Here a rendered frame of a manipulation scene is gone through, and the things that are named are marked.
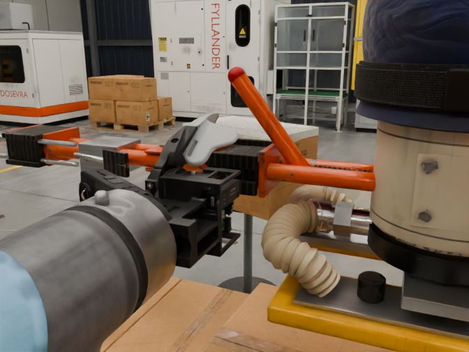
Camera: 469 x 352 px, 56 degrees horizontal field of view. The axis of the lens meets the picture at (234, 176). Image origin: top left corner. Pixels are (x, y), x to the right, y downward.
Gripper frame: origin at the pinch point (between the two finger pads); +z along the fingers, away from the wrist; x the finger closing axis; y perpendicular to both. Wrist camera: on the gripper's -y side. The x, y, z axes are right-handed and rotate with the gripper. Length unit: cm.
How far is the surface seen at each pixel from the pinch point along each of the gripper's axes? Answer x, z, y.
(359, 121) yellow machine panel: -104, 738, -63
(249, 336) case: -31.4, 12.5, 0.7
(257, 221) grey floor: -125, 283, -90
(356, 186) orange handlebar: -0.2, 2.6, 17.0
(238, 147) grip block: 1.9, 8.1, 0.2
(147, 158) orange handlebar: 0.4, 2.6, -11.0
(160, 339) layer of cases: -72, 53, -43
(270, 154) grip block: 2.4, 3.9, 6.2
